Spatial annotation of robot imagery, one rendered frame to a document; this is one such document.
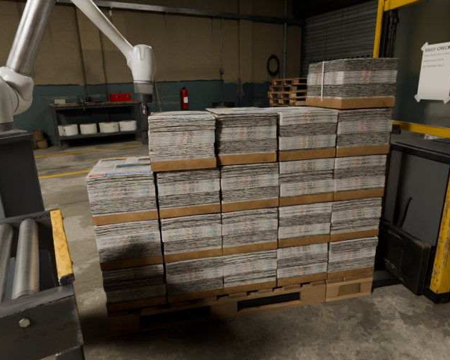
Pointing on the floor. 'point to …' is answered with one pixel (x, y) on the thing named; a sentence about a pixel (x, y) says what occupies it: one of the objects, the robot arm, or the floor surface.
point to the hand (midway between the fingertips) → (145, 137)
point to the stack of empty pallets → (287, 91)
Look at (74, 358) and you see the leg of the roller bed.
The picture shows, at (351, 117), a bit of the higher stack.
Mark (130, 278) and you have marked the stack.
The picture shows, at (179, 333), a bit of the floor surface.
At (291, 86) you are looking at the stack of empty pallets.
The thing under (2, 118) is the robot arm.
